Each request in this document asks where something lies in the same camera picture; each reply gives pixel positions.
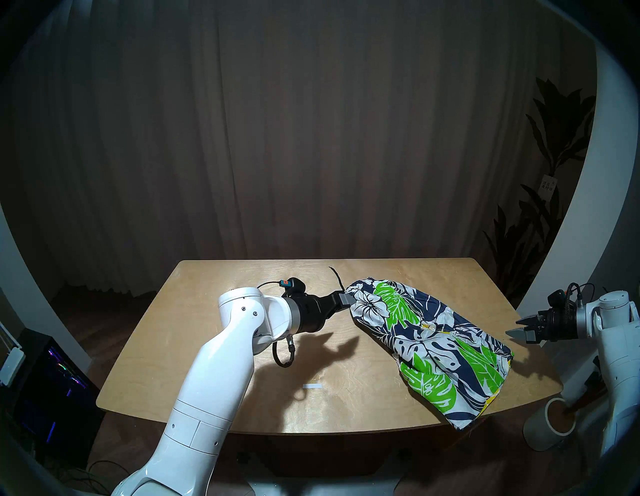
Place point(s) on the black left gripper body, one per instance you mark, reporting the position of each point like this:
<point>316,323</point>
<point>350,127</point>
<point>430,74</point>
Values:
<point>314,314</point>

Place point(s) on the small white box device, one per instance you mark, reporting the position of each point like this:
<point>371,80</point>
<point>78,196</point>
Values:
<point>11,366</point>

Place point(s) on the white plant tag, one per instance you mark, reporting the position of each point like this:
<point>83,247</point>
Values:
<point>548,185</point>

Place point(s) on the white round plant pot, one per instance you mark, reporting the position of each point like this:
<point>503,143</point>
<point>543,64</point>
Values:
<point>540,430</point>

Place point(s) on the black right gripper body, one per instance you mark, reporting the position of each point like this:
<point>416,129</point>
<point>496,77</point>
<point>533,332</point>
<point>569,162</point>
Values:
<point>559,325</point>

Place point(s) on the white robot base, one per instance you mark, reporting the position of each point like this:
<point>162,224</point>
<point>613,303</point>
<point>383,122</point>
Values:
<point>325,489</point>

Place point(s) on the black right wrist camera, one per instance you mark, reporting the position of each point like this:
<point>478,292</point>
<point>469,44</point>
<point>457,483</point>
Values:
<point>557,298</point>

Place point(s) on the brown pleated curtain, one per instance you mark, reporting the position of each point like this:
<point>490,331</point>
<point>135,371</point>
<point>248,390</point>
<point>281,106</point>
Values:
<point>300,125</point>

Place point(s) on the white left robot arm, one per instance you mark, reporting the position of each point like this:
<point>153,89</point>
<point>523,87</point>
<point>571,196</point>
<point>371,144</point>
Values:
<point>215,380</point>

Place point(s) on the white curved arch pillar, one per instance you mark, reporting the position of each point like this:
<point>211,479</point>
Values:
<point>30,300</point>
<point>590,200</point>

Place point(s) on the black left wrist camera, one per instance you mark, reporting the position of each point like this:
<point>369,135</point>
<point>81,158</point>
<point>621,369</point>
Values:
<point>292,285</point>

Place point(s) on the tall dark leafy plant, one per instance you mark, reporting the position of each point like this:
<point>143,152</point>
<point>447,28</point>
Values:
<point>555,125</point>

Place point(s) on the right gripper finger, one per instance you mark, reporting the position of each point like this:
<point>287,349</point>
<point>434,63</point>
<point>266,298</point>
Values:
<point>530,334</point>
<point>530,320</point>

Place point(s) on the floral print shorts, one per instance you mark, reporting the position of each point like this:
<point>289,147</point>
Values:
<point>425,345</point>

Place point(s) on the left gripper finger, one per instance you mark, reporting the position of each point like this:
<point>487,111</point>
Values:
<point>341,299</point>
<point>340,309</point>

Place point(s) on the black computer tower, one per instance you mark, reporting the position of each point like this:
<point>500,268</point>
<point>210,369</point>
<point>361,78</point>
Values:
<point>50,390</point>

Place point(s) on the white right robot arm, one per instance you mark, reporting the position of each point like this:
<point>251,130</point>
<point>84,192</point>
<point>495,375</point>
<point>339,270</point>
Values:
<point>620,350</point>

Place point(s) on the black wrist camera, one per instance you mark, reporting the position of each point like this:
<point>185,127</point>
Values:
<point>557,298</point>
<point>292,285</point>

